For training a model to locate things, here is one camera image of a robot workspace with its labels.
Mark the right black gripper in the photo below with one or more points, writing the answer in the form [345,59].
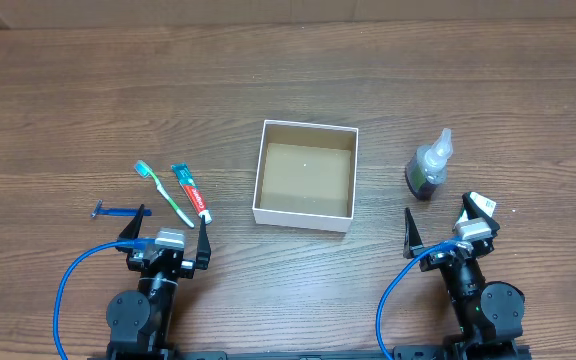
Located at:
[454,255]

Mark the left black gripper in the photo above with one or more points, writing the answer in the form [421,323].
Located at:
[163,256]

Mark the green white soap bar pack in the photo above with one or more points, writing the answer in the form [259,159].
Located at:
[485,204]

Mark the clear soap pump bottle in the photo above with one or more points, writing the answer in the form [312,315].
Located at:
[426,170]

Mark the blue disposable razor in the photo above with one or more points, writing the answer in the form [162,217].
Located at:
[119,212]

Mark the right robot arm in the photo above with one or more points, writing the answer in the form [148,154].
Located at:
[489,313]

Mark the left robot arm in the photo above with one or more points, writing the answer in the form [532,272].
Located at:
[139,319]

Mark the red green toothpaste tube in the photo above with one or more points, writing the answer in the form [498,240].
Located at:
[187,183]

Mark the green white toothbrush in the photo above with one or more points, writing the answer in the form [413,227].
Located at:
[145,171]

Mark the white cardboard box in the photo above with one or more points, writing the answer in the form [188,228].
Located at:
[306,176]

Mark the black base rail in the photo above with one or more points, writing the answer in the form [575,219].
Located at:
[308,356]

